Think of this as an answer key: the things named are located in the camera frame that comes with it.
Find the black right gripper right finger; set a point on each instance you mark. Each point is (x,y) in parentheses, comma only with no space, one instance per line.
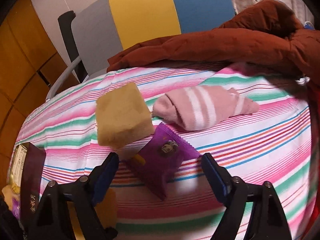
(267,220)

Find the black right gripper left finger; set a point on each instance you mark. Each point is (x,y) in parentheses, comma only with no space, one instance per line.
(52,220)

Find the red fleece blanket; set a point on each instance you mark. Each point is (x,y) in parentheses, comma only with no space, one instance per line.
(312,229)

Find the small yellow sponge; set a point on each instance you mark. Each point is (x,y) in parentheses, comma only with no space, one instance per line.
(106,212)

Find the maroon gold storage box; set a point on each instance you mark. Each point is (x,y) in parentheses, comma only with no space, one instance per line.
(25,180)

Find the striped pink tablecloth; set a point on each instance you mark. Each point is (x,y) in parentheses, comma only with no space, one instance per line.
(277,144)

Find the purple snack packet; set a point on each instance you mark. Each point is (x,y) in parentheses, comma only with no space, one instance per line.
(158,161)

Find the large yellow sponge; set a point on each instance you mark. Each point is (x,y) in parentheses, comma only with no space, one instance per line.
(122,117)

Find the pink striped sock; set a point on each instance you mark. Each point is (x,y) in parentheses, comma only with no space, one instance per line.
(201,107)

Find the wooden cabinet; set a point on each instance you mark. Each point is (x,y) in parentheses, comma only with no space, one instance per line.
(30,64)

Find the brown down jacket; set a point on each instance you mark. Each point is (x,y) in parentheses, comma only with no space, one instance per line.
(267,33)

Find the grey yellow blue chair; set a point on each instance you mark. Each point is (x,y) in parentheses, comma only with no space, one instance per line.
(107,27)

